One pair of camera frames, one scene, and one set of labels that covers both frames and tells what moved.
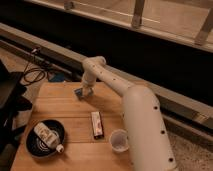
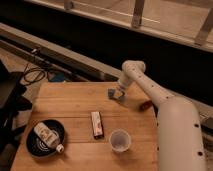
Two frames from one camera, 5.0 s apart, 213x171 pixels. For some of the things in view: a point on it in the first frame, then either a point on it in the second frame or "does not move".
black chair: (13, 100) does not move
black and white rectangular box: (97, 125) does not move
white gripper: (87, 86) → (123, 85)
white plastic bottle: (50, 137) does not move
